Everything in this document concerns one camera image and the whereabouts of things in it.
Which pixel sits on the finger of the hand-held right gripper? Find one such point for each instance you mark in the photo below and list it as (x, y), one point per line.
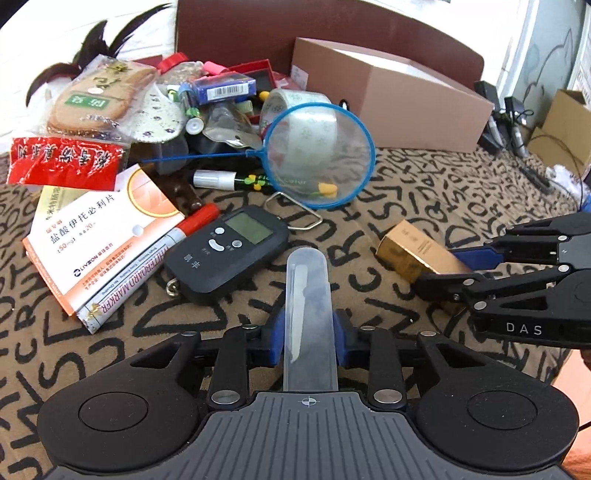
(475, 256)
(443, 282)

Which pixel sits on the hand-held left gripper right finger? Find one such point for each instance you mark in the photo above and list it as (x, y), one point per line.
(339, 341)

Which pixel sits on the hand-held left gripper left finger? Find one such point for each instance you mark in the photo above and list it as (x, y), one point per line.
(278, 341)

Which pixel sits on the clear plastic long case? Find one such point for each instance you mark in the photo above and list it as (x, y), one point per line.
(318, 323)

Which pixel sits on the small gold box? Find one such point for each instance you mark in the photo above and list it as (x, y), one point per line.
(411, 249)

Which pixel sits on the brown cardboard box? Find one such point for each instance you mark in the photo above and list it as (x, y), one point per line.
(415, 106)

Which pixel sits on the blue hand net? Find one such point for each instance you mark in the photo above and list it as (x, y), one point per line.
(323, 159)

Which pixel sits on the person's right forearm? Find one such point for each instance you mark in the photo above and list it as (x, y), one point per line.
(575, 397)

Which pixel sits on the black digital hanging scale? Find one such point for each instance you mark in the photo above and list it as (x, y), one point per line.
(217, 263)

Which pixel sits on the white plastic bag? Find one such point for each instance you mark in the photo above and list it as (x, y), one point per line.
(565, 177)

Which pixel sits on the low cardboard carton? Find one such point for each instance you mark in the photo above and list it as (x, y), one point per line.
(558, 147)

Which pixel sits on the whiteboard marker with red cap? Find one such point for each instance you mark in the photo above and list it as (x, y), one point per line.
(124, 290)

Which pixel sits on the black pen with white cap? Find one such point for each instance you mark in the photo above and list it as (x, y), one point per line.
(217, 179)

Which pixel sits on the white orange medicine box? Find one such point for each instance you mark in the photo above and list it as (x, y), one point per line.
(101, 235)

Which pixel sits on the clear plastic blister pack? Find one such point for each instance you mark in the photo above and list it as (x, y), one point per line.
(228, 124)

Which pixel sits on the green white battery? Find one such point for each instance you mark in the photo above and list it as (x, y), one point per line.
(195, 125)
(192, 112)

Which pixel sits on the clear tape roll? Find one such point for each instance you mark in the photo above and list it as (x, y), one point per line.
(295, 99)

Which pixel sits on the white patterned insole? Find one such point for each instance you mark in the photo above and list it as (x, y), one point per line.
(159, 113)

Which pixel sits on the blue barcode box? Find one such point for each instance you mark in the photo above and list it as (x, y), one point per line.
(221, 87)

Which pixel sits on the pale yellow medicine box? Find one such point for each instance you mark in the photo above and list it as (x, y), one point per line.
(51, 207)

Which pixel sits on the red gift box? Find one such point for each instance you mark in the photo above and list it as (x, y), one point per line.
(254, 71)

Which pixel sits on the red printed packet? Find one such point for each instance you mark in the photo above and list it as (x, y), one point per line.
(64, 161)

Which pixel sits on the pink small item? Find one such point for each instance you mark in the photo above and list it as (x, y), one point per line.
(214, 68)

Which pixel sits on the red plastic lid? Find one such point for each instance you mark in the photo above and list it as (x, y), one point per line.
(171, 60)

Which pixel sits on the brown insoles in packet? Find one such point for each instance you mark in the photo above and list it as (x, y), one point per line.
(97, 99)

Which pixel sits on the brown headboard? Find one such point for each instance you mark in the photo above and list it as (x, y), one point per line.
(240, 27)

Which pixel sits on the black feather decoration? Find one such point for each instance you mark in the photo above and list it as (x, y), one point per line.
(97, 41)

